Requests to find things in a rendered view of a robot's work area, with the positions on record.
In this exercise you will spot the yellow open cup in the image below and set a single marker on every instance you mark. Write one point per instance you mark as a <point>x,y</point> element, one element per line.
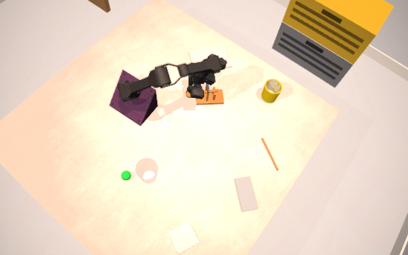
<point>271,90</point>

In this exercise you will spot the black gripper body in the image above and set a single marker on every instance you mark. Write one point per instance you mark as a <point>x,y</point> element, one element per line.
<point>196,91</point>

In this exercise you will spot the clear ribbed plastic cup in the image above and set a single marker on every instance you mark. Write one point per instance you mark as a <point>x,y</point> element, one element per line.
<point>146,169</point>

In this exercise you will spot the green ball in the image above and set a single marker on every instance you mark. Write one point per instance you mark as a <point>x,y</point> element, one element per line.
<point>126,175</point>

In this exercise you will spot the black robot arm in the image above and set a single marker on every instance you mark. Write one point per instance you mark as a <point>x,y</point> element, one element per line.
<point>159,77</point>

